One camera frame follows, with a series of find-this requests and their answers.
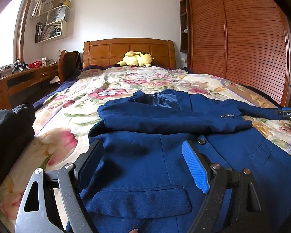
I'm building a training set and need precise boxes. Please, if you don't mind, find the blue suit jacket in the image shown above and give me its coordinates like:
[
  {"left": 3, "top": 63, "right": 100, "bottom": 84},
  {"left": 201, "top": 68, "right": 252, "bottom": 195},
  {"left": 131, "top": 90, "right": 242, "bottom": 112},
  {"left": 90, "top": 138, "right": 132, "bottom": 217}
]
[{"left": 80, "top": 90, "right": 291, "bottom": 232}]

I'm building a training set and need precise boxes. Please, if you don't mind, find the wooden louvred wardrobe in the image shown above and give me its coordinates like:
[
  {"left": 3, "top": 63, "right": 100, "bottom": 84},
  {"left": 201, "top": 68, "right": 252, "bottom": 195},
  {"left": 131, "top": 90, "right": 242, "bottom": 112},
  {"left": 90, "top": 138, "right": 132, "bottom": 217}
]
[{"left": 180, "top": 0, "right": 291, "bottom": 106}]

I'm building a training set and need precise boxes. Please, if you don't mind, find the black jacket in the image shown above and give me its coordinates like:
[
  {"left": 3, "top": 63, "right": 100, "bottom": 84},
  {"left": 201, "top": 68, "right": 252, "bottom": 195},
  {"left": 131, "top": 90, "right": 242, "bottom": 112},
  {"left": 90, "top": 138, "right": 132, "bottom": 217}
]
[{"left": 0, "top": 104, "right": 36, "bottom": 185}]

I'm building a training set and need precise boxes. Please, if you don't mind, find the floral bed blanket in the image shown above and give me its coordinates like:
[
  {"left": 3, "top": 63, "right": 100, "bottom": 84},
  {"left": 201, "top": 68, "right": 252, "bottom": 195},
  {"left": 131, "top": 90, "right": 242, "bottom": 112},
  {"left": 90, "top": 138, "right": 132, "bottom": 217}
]
[{"left": 0, "top": 66, "right": 291, "bottom": 232}]

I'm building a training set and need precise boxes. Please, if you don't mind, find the wooden desk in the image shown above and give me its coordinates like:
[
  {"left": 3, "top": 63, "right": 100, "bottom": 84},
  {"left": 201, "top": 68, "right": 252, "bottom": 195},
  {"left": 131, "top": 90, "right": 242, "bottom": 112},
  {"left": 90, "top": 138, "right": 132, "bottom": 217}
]
[{"left": 0, "top": 64, "right": 58, "bottom": 110}]

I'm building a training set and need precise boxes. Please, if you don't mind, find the red basket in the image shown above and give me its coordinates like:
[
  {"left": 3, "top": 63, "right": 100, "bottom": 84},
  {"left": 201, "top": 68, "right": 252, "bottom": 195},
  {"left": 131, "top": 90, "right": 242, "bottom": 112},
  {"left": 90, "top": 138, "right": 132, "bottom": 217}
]
[{"left": 28, "top": 60, "right": 42, "bottom": 69}]

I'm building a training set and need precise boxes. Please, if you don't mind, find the white milk carton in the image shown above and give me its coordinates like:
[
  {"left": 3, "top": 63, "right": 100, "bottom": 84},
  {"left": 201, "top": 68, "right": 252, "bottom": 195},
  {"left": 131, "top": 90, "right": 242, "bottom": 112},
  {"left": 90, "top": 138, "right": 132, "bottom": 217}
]
[{"left": 41, "top": 57, "right": 47, "bottom": 66}]

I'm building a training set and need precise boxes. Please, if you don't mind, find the wooden chair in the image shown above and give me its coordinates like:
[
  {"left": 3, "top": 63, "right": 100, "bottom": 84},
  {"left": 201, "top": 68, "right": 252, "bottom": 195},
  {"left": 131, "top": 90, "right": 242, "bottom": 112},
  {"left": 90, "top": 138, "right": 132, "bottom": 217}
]
[{"left": 58, "top": 50, "right": 83, "bottom": 84}]

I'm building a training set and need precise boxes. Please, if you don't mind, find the yellow plush toy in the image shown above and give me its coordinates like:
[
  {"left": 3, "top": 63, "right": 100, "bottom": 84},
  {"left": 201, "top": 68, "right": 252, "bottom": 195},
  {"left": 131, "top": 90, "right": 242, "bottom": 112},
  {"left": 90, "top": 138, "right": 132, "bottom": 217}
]
[{"left": 117, "top": 51, "right": 153, "bottom": 67}]

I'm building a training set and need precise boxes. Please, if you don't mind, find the clear plastic bottle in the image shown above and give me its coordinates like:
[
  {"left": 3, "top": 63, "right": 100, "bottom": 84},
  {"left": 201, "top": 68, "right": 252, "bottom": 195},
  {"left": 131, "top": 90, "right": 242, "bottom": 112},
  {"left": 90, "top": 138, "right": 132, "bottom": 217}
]
[{"left": 57, "top": 50, "right": 61, "bottom": 63}]

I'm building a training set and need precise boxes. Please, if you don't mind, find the wooden bed headboard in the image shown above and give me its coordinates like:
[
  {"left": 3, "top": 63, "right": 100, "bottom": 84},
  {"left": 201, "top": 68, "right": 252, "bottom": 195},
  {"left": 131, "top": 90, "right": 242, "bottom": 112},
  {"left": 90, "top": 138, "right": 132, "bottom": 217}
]
[{"left": 82, "top": 38, "right": 176, "bottom": 69}]

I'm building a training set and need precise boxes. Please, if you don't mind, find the white wall shelf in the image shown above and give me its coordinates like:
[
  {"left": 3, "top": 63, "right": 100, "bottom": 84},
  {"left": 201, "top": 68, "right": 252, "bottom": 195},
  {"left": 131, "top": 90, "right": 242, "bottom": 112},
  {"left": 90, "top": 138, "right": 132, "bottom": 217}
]
[{"left": 35, "top": 0, "right": 71, "bottom": 44}]

